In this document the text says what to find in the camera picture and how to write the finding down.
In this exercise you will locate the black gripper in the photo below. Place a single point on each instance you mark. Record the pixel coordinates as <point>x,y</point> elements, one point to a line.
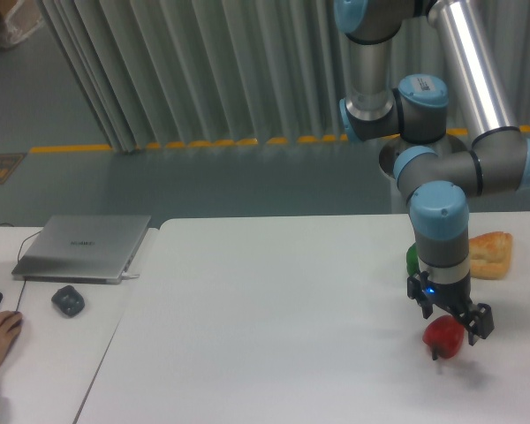
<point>454,299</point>

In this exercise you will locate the grey pleated curtain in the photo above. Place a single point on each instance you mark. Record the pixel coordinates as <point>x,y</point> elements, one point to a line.
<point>203,73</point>

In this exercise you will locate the silver closed laptop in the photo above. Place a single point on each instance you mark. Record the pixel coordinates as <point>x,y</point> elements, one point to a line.
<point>83,249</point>

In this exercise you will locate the triangular bread pastry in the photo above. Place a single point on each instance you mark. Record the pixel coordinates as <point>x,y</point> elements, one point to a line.
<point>490,255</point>

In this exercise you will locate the red bell pepper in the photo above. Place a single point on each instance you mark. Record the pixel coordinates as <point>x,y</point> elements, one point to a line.
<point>443,337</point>

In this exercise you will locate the green bell pepper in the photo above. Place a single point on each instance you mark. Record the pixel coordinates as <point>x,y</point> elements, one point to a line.
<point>412,260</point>

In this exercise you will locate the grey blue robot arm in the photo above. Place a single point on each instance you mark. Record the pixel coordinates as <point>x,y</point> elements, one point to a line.
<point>436,187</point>

